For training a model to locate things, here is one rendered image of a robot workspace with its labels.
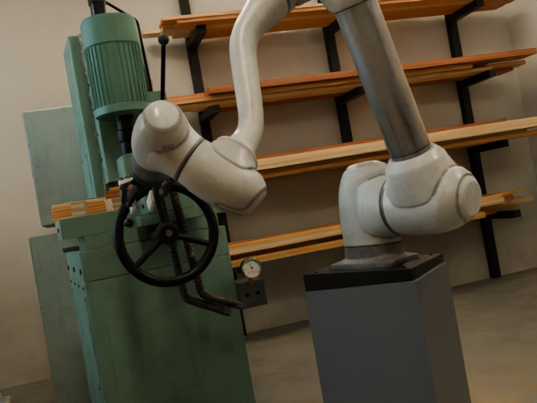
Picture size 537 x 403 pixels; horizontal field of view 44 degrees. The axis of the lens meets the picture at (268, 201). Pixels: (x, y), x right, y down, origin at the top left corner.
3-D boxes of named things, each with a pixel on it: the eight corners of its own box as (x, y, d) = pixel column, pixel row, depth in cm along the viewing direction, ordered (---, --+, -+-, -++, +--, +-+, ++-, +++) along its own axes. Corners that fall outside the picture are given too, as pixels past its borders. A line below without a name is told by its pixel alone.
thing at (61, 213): (53, 221, 203) (51, 209, 203) (53, 221, 205) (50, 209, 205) (257, 188, 227) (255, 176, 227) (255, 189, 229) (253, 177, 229)
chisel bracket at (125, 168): (126, 181, 208) (121, 154, 208) (120, 185, 221) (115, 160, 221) (149, 177, 210) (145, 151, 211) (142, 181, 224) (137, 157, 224)
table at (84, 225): (63, 240, 180) (59, 217, 180) (57, 241, 209) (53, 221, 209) (271, 204, 202) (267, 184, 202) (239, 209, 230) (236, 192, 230)
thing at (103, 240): (86, 250, 191) (84, 236, 191) (79, 249, 211) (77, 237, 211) (219, 226, 205) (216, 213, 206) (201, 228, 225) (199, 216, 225)
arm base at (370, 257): (427, 256, 185) (425, 236, 185) (389, 268, 167) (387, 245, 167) (369, 258, 196) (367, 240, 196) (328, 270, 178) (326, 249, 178)
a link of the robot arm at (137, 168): (128, 136, 140) (125, 149, 145) (137, 175, 137) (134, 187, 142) (170, 131, 143) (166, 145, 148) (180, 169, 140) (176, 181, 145)
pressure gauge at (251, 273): (244, 286, 200) (240, 259, 200) (240, 285, 204) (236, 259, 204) (264, 282, 203) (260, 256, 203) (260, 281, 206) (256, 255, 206)
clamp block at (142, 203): (145, 214, 188) (140, 183, 188) (137, 217, 201) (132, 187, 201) (196, 206, 194) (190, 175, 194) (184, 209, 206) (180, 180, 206)
